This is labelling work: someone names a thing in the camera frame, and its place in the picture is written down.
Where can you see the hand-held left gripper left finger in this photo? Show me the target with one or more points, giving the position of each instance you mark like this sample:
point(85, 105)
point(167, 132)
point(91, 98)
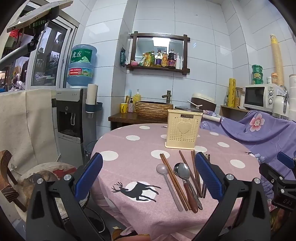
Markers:
point(89, 178)

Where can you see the small pink bowl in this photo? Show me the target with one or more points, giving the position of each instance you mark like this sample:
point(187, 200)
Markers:
point(134, 63)

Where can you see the blue-grey cup holder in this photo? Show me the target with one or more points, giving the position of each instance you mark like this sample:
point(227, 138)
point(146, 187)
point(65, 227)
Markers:
point(93, 108)

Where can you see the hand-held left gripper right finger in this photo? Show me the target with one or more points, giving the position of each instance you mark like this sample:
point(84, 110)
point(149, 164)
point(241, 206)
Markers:
point(208, 176)

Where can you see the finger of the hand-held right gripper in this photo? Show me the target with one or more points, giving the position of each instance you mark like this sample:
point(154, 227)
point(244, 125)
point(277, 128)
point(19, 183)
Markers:
point(285, 160)
point(270, 171)

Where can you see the grey water dispenser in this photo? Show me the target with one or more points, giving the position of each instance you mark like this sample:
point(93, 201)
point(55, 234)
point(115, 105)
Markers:
point(69, 115)

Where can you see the orange-lid jar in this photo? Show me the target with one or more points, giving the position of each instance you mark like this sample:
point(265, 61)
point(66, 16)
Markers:
point(274, 78)

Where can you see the glass jar with grains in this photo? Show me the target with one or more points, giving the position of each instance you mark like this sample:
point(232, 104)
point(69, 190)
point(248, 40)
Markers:
point(238, 99)

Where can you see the white squeeze bottle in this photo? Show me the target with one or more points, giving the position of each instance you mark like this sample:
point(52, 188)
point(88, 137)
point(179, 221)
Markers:
point(178, 62)

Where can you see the dark soy sauce bottle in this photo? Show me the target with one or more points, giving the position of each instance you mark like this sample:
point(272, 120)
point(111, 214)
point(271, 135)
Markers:
point(171, 60)

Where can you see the bronze faucet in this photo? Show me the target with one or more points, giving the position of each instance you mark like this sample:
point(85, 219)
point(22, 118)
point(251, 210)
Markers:
point(167, 96)

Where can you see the blue water jug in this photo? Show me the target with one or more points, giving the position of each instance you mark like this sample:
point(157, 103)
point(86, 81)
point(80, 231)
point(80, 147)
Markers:
point(81, 67)

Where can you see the yellow soap pump bottle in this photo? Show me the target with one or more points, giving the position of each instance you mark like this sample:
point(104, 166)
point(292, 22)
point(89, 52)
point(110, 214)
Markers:
point(137, 96)

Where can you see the wooden box shelf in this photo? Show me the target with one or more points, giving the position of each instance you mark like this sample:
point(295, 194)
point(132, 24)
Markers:
point(231, 110)

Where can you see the yellow wrap roll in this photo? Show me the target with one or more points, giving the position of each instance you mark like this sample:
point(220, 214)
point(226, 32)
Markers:
point(232, 92)

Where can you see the brown white rice cooker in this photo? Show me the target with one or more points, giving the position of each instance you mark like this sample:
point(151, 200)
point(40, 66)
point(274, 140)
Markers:
point(204, 100)

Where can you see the wooden framed wall shelf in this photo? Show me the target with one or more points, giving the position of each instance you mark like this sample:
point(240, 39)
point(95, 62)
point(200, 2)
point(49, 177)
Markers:
point(159, 35)

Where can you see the small clear bottle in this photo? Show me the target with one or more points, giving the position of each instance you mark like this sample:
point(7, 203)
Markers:
point(226, 99)

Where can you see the cream plastic utensil holder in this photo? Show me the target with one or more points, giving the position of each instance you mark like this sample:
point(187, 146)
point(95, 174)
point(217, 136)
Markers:
point(183, 129)

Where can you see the white rice paddle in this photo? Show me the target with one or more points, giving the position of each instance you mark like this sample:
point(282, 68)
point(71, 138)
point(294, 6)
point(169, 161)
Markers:
point(194, 103)

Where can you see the dark trash bin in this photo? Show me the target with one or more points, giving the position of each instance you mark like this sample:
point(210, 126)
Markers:
point(91, 150)

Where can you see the pink polka-dot tablecloth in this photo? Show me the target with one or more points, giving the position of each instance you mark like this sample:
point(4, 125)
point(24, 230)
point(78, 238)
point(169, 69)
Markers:
point(138, 162)

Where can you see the all-metal spoon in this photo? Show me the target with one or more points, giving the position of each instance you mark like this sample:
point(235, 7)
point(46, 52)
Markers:
point(176, 169)

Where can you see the blue toothbrush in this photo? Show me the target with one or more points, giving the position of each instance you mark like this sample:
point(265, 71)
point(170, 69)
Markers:
point(129, 93)

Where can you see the beige cloth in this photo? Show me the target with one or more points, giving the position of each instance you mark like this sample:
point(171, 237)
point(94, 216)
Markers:
point(27, 125)

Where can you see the yellow seasoning packet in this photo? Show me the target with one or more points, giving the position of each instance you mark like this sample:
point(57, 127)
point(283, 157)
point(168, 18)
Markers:
point(147, 60)

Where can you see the yellow mug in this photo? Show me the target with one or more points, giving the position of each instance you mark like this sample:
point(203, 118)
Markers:
point(124, 108)

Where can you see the phone on stand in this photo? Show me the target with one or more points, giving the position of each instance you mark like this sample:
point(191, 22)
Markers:
point(39, 14)

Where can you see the tall yellow paper cup stack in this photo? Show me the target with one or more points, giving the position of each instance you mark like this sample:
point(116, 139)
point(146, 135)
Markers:
point(277, 60)

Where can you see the white paper cup tube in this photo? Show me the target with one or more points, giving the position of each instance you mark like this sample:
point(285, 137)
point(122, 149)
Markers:
point(92, 93)

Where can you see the green snack packet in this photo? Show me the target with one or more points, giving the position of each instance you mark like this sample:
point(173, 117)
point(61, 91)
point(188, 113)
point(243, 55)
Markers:
point(123, 56)

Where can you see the white jar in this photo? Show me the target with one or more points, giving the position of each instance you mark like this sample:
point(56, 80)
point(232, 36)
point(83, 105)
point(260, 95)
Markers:
point(268, 80)

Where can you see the dark wooden vanity table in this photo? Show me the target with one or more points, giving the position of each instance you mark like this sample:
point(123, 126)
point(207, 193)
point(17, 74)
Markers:
point(122, 119)

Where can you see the purple floral cloth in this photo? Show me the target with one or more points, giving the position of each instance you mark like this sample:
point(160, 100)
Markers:
point(254, 134)

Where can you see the white pan glass lid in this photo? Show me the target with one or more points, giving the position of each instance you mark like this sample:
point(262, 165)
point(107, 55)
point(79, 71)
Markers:
point(185, 107)

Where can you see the purple-label bottle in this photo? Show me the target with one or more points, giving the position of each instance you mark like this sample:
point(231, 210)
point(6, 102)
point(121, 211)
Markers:
point(158, 60)

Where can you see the wooden chair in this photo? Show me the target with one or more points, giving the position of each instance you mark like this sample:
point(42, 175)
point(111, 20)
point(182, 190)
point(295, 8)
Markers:
point(9, 176)

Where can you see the sliding glass window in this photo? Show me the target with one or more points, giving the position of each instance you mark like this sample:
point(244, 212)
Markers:
point(50, 51)

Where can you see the yellow-label bottle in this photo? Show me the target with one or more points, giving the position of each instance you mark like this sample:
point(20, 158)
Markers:
point(164, 60)

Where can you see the green oil bottle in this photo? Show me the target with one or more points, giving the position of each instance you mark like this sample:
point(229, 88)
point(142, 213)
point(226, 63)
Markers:
point(152, 59)

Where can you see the white microwave oven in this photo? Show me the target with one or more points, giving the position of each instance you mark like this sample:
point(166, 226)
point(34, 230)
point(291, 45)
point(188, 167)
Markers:
point(256, 97)

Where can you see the floral pump bottle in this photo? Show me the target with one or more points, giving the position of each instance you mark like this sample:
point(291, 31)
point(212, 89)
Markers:
point(131, 107)

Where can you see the small white bottle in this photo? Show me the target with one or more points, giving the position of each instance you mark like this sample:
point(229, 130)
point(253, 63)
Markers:
point(181, 63)

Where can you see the woven-pattern basin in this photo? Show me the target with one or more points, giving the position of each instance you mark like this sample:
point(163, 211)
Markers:
point(150, 110)

